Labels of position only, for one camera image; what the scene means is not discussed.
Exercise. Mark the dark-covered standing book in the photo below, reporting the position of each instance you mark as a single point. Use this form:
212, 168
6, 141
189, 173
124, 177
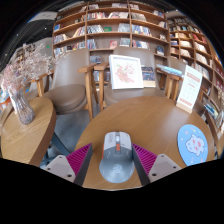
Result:
148, 76

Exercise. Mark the curved wooden bookshelf unit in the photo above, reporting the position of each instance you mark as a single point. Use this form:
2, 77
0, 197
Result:
200, 53

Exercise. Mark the wide wooden bookshelf unit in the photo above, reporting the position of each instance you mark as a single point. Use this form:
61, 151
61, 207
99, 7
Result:
106, 23

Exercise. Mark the large white sign card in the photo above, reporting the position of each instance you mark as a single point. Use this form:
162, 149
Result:
189, 88

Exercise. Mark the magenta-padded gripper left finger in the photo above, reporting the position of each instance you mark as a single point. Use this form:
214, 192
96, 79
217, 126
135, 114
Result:
78, 160

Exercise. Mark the white hanging ceiling panel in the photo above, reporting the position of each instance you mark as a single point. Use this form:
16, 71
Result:
42, 16

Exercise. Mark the glass vase with pink flowers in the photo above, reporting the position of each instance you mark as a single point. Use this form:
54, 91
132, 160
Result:
23, 111

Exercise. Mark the blue flat book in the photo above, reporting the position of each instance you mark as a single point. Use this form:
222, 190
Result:
169, 70

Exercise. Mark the grey computer mouse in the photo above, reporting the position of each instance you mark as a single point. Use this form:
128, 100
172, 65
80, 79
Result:
116, 163

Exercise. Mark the round wooden side table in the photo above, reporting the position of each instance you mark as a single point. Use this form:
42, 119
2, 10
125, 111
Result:
23, 136

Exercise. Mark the beige wooden-armed armchair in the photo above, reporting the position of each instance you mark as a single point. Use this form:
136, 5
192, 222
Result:
176, 65
68, 93
133, 93

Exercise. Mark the white framed flower picture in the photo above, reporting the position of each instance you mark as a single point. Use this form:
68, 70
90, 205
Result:
126, 72

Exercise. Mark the stack of books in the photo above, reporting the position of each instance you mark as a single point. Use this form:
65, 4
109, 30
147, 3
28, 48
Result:
211, 110

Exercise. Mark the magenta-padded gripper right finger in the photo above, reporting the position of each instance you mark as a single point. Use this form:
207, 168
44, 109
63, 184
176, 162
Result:
146, 160

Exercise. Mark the round blue mouse pad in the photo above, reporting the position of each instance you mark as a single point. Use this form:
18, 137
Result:
192, 145

